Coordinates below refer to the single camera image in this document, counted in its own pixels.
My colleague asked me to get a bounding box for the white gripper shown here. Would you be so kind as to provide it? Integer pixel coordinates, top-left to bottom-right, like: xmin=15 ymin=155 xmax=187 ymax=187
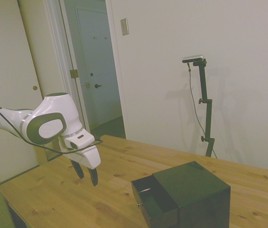
xmin=58 ymin=136 xmax=102 ymax=187

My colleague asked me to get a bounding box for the dark wooden drawer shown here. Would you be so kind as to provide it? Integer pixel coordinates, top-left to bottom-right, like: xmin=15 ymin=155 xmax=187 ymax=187
xmin=131 ymin=175 xmax=180 ymax=228

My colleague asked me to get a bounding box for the dark wooden drawer cabinet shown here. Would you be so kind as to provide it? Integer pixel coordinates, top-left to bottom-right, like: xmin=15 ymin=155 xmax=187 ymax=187
xmin=131 ymin=161 xmax=231 ymax=228

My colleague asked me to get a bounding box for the white sliding closet door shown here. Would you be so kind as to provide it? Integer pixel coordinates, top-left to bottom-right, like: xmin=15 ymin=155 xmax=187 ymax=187
xmin=0 ymin=0 xmax=45 ymax=187

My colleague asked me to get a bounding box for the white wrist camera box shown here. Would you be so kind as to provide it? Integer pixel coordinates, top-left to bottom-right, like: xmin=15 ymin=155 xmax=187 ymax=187
xmin=64 ymin=129 xmax=95 ymax=151

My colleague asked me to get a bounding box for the white door with lever handle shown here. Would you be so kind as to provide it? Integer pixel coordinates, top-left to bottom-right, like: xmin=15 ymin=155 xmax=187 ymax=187
xmin=76 ymin=8 xmax=123 ymax=130

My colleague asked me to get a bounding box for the black jointed camera stand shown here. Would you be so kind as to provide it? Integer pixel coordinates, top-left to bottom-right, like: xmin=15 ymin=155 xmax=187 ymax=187
xmin=193 ymin=59 xmax=216 ymax=158

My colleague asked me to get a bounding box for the metal wall switch plate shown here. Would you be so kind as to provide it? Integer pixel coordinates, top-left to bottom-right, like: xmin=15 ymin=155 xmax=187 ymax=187
xmin=120 ymin=18 xmax=130 ymax=37

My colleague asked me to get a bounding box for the grey stereo camera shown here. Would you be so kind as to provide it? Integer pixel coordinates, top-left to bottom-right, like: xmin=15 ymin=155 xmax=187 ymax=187
xmin=182 ymin=54 xmax=205 ymax=64

